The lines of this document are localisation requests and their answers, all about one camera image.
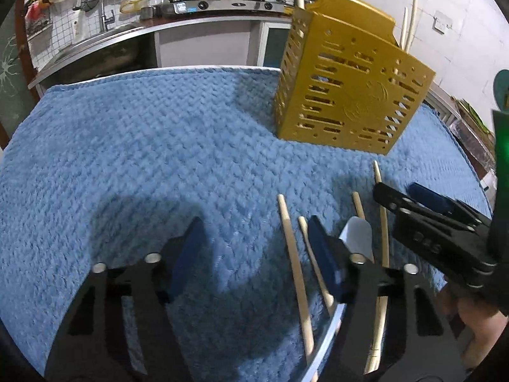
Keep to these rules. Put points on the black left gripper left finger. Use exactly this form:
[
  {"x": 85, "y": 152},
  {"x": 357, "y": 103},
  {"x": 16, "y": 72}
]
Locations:
[{"x": 117, "y": 327}]

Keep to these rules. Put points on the white plastic spoon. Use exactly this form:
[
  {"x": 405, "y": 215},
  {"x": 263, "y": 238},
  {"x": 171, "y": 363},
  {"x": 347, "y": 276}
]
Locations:
[{"x": 357, "y": 236}]

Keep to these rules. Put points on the steel sink faucet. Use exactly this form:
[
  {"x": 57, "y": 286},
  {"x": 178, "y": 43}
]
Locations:
[{"x": 99, "y": 4}]

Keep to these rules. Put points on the yellow perforated utensil holder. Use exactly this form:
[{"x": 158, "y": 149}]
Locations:
[{"x": 344, "y": 80}]

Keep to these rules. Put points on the silver gas stove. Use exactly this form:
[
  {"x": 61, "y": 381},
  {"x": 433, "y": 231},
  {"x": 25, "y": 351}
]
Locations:
[{"x": 171, "y": 8}]

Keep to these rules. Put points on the green round wall plate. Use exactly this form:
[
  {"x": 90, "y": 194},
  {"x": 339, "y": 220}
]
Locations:
[{"x": 501, "y": 89}]

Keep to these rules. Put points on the chopstick in holder right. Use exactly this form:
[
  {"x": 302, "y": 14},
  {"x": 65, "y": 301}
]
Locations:
[{"x": 409, "y": 25}]

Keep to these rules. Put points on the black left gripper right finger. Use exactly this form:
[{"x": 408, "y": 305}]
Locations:
[{"x": 387, "y": 327}]

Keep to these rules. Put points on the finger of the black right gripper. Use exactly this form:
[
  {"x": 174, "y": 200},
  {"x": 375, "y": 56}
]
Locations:
[
  {"x": 446, "y": 206},
  {"x": 394, "y": 201}
]

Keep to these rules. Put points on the person's right hand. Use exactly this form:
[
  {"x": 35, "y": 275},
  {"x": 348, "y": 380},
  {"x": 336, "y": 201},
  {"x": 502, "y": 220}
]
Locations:
[{"x": 485, "y": 321}]

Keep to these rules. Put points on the blue textured towel mat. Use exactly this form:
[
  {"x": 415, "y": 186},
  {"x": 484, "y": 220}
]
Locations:
[{"x": 110, "y": 169}]

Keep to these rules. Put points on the wooden chopstick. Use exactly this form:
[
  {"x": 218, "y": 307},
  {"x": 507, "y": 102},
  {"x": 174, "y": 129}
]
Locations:
[
  {"x": 298, "y": 278},
  {"x": 358, "y": 205},
  {"x": 327, "y": 298},
  {"x": 382, "y": 222}
]

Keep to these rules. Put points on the stainless steel sink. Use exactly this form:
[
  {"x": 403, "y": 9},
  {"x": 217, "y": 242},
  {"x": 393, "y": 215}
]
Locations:
[{"x": 94, "y": 40}]

